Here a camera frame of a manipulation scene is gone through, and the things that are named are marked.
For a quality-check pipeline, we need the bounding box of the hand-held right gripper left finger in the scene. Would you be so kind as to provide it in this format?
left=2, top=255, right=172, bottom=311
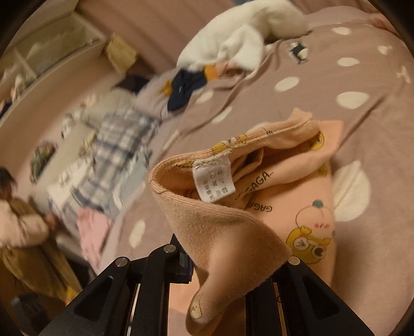
left=39, top=233, right=195, bottom=336

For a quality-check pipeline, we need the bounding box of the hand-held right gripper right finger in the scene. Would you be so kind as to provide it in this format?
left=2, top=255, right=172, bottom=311
left=245, top=256, right=376, bottom=336

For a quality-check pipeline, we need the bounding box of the peach cartoon print garment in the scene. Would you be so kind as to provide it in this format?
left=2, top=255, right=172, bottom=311
left=149, top=108, right=344, bottom=336

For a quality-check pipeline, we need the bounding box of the pink cloth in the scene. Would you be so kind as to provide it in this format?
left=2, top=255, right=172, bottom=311
left=76, top=208, right=113, bottom=269

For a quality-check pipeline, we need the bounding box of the plaid cloth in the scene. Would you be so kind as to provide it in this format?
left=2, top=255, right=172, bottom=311
left=48, top=108, right=161, bottom=221

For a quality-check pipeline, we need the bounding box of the small colourful floor object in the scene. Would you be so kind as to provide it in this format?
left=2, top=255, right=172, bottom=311
left=30, top=140, right=58, bottom=184

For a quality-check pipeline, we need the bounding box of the navy blue cloth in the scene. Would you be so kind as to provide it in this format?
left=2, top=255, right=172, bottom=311
left=166, top=69, right=208, bottom=112

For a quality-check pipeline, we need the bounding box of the yellowish paper bag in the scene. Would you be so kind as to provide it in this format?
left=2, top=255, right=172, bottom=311
left=106, top=33, right=138, bottom=75

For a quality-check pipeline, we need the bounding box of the white plush toy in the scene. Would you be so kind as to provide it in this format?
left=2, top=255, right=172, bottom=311
left=177, top=0, right=313, bottom=80

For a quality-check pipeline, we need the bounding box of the white shelf unit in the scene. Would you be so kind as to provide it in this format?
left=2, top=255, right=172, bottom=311
left=0, top=0, right=108, bottom=125

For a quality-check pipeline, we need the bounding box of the pink curtain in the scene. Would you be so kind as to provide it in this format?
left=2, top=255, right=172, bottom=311
left=78, top=0, right=227, bottom=75

